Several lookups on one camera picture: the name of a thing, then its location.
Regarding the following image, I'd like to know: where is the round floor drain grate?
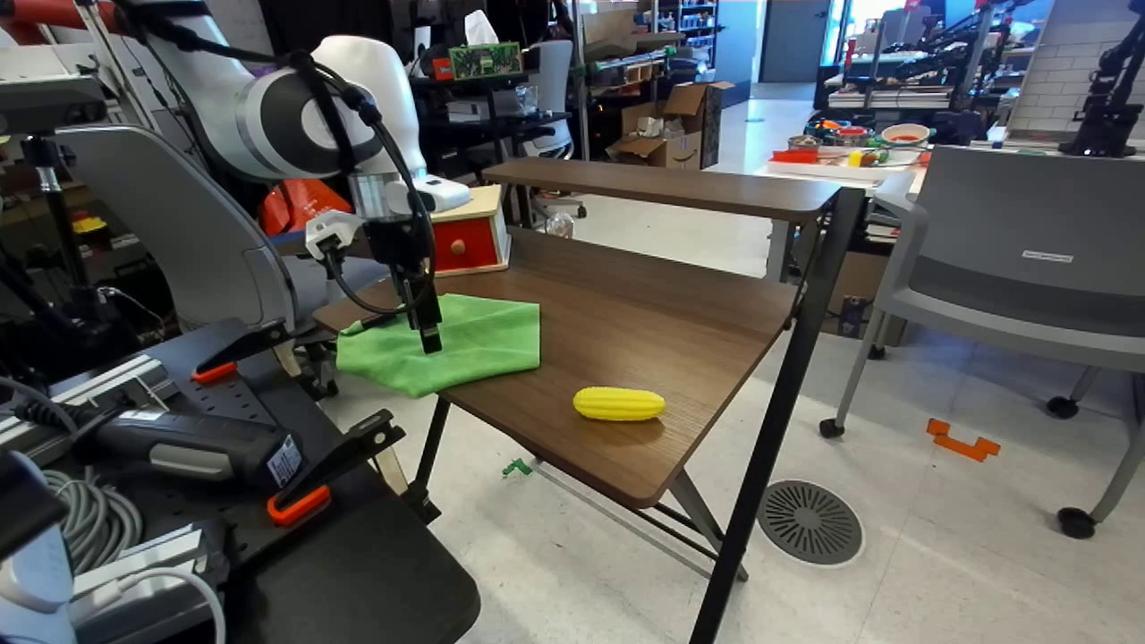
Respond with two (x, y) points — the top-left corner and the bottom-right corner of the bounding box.
(754, 476), (865, 569)

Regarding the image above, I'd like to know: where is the black articulated stand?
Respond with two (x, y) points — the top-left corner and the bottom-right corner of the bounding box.
(1054, 0), (1145, 161)

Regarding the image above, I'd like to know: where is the wooden box with red drawer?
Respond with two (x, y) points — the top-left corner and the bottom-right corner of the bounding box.
(425, 183), (514, 279)

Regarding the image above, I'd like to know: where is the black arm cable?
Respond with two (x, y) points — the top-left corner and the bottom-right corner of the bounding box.
(284, 45), (435, 261)

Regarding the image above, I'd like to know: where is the green circuit board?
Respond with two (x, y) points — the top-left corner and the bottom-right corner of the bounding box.
(445, 38), (527, 82)

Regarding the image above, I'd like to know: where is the yellow oblong toy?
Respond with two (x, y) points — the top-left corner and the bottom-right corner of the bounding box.
(568, 384), (668, 424)

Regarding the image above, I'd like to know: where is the gray cable bundle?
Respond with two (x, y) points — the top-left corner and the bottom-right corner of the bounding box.
(37, 460), (136, 581)

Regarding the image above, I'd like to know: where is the white tray with colourful toys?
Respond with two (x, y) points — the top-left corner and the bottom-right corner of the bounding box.
(765, 117), (942, 174)

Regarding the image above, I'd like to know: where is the black clamp orange handle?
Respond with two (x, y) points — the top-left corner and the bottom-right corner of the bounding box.
(260, 409), (408, 530)
(188, 318), (299, 390)

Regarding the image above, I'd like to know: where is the green cloth towel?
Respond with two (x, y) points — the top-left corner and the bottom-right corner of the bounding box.
(332, 290), (549, 402)

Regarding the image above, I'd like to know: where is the gray plastic chair on casters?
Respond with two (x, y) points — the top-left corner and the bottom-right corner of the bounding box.
(817, 144), (1145, 542)

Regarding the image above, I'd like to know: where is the brown wooden desk black frame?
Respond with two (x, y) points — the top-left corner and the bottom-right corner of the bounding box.
(311, 156), (870, 644)

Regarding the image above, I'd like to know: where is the orange clamp tool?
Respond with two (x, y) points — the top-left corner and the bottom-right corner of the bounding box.
(922, 416), (1007, 466)

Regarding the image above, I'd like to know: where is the orange round object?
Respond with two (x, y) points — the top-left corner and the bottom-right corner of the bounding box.
(259, 174), (358, 239)

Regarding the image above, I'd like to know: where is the brown cardboard box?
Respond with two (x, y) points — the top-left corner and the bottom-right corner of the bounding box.
(604, 82), (722, 173)

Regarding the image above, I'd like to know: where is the black gray handheld device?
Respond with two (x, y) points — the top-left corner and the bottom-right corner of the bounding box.
(79, 405), (307, 493)

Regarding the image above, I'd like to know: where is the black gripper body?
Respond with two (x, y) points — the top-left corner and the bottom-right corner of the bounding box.
(358, 211), (441, 290)

